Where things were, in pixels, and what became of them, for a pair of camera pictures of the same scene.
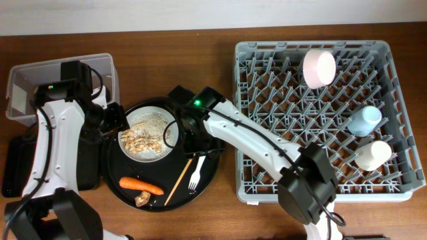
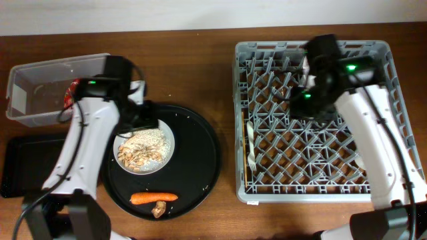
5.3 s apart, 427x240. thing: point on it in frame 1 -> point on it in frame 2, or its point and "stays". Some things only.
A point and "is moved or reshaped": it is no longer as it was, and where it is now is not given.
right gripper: x=189 y=146 -> x=295 y=111
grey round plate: x=152 y=136 is moved or reshaped
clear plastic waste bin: x=25 y=79 stays
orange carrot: x=136 y=185 -> x=148 y=197
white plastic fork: x=195 y=177 is moved or reshaped
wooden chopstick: x=179 y=181 -> x=245 y=157
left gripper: x=119 y=121 -> x=146 y=119
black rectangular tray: x=19 y=160 stays
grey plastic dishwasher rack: x=344 y=98 stays
